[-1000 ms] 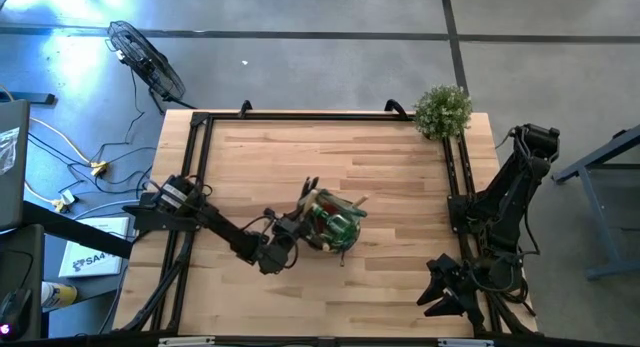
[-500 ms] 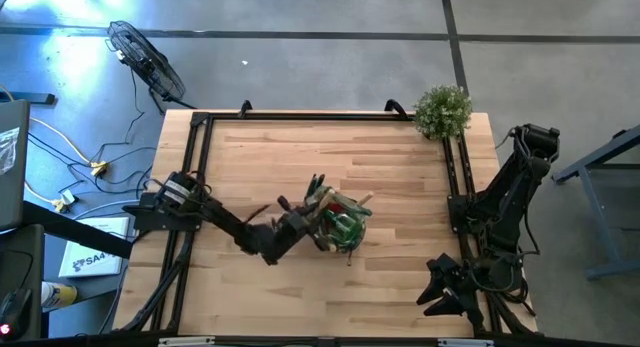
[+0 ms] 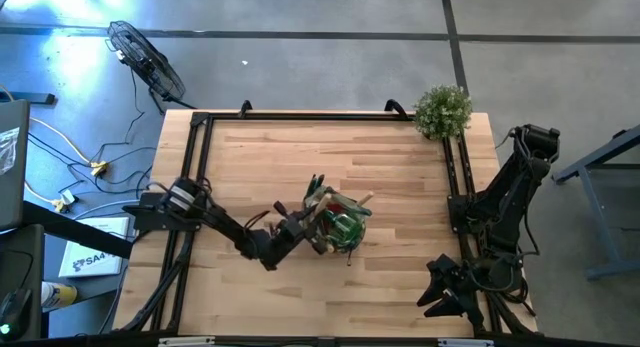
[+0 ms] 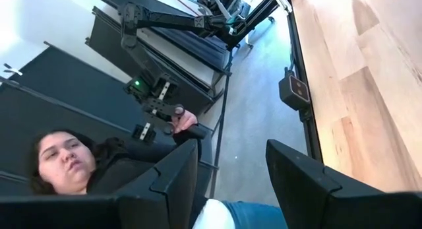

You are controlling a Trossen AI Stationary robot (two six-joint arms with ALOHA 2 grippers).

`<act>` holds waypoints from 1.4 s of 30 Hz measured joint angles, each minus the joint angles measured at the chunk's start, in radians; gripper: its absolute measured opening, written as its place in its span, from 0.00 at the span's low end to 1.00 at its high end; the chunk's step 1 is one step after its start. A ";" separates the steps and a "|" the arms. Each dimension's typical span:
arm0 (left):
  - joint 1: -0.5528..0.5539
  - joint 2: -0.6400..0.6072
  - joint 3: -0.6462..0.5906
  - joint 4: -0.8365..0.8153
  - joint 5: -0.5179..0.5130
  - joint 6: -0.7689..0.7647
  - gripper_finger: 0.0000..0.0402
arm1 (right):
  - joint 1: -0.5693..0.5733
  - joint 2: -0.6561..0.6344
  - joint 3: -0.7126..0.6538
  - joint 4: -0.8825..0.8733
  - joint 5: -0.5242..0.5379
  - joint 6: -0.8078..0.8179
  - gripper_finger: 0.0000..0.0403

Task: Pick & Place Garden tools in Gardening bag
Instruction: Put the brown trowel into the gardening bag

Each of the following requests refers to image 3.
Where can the yellow white spray can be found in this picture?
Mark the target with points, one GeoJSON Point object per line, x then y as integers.
{"type": "Point", "coordinates": [59, 294]}

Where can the black hook clamp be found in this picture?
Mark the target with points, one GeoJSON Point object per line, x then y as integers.
{"type": "Point", "coordinates": [396, 108]}
{"type": "Point", "coordinates": [245, 108]}

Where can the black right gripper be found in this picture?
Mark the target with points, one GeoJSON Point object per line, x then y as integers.
{"type": "Point", "coordinates": [455, 279]}

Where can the blue grey metal table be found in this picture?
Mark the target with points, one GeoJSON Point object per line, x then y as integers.
{"type": "Point", "coordinates": [596, 217]}

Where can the cream gardening bag green trim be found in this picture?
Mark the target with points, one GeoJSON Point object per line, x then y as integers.
{"type": "Point", "coordinates": [345, 244]}

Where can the black computer mouse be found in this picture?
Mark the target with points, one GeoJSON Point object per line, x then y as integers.
{"type": "Point", "coordinates": [15, 312]}

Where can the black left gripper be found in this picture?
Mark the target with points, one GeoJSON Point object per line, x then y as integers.
{"type": "Point", "coordinates": [295, 229]}

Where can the silver label plate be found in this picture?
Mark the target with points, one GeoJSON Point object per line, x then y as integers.
{"type": "Point", "coordinates": [185, 341]}
{"type": "Point", "coordinates": [465, 342]}

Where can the black floor bracket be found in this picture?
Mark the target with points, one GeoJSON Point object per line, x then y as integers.
{"type": "Point", "coordinates": [30, 98]}

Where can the black table frame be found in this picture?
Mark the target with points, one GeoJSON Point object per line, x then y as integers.
{"type": "Point", "coordinates": [300, 116]}

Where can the grey metal base plate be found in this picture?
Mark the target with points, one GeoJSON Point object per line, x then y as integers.
{"type": "Point", "coordinates": [328, 247]}

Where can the white cardboard box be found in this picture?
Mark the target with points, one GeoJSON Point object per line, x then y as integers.
{"type": "Point", "coordinates": [95, 252]}

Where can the transparent green spray bottle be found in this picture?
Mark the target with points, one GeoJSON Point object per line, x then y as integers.
{"type": "Point", "coordinates": [347, 229]}

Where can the black desk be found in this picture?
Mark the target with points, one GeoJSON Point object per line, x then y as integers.
{"type": "Point", "coordinates": [20, 257]}

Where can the potted green plant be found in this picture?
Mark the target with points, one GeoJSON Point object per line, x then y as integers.
{"type": "Point", "coordinates": [442, 112]}

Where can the black floor fan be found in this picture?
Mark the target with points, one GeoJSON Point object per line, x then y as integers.
{"type": "Point", "coordinates": [150, 67]}

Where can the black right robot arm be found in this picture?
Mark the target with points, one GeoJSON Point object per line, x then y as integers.
{"type": "Point", "coordinates": [500, 202]}

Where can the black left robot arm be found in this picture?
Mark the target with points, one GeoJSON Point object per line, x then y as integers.
{"type": "Point", "coordinates": [225, 222]}

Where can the yellow power plug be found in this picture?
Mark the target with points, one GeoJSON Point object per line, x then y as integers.
{"type": "Point", "coordinates": [99, 168]}

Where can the white power plug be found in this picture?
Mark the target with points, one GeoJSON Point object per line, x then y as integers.
{"type": "Point", "coordinates": [64, 202]}

